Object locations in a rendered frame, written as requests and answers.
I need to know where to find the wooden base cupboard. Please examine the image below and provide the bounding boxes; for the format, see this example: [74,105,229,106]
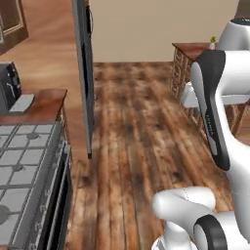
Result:
[57,103,72,154]

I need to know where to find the wooden island cupboards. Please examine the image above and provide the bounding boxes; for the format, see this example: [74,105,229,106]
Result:
[170,42,250,146]

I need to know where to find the grey stove with hob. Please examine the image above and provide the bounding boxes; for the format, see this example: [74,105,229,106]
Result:
[0,121,73,250]

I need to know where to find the small potted plant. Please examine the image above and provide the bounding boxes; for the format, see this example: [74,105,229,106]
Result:
[208,35,218,51]

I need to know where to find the wooden wall cupboard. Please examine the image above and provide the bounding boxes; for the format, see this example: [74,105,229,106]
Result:
[0,0,29,56]

